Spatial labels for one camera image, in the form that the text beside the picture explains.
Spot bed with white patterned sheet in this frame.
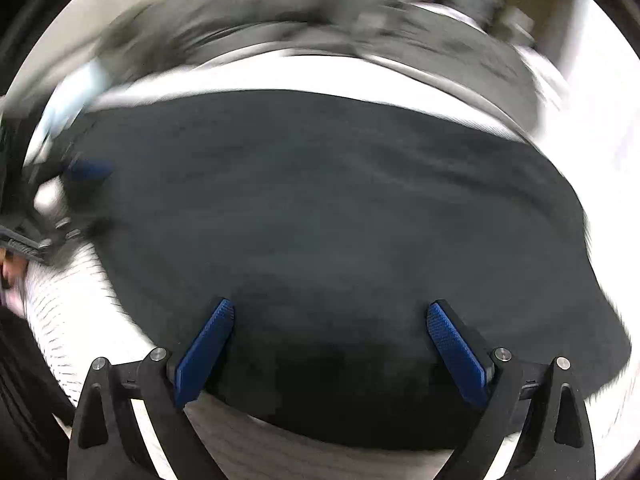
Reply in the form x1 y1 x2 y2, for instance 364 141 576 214
10 0 640 480

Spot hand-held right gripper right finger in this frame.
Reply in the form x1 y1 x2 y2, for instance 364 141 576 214
426 300 597 480

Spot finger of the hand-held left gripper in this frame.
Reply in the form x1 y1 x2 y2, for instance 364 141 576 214
55 156 117 185
47 212 113 252

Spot black pants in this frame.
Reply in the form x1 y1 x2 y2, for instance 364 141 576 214
60 89 632 453

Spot grey duvet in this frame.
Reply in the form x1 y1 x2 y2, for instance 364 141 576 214
95 0 541 126

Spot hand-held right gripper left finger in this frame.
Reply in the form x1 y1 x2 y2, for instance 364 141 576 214
67 297 236 480

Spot person's left hand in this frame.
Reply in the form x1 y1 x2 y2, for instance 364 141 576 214
0 252 25 293

